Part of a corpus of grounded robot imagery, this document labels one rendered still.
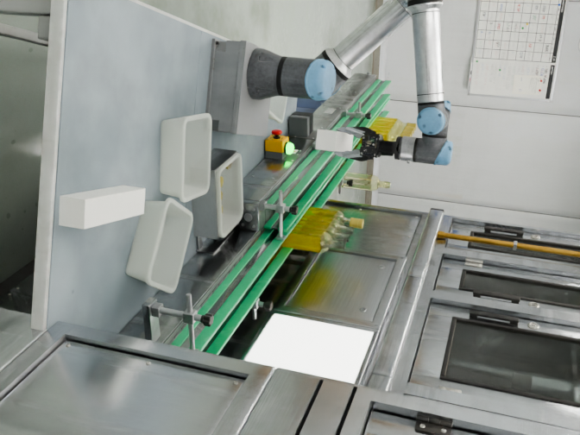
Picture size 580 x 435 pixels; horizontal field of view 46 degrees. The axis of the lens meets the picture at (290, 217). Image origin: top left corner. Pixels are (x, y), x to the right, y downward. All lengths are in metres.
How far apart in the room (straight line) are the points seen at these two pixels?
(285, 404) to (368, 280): 1.11
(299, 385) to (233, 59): 1.05
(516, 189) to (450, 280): 6.02
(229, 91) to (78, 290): 0.76
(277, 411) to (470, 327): 1.09
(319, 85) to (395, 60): 6.14
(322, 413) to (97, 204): 0.63
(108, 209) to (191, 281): 0.50
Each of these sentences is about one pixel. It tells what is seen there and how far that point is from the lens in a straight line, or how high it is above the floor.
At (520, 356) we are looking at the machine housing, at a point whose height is 1.72.
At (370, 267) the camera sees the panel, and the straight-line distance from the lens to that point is 2.38.
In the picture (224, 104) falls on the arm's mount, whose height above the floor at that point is 0.81.
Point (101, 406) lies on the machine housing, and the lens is 1.30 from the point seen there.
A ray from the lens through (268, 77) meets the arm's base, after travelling 2.01.
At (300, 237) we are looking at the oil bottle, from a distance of 2.24.
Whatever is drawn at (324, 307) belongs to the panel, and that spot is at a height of 1.13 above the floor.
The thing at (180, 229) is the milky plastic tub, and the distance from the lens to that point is 1.85.
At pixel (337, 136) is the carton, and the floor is 1.11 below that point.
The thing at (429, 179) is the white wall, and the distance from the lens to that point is 8.45.
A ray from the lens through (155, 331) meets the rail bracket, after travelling 1.69.
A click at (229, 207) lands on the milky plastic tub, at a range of 2.15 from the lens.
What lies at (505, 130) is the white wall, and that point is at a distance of 8.17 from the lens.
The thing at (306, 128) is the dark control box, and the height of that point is 0.83.
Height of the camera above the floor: 1.60
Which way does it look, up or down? 17 degrees down
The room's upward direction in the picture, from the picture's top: 98 degrees clockwise
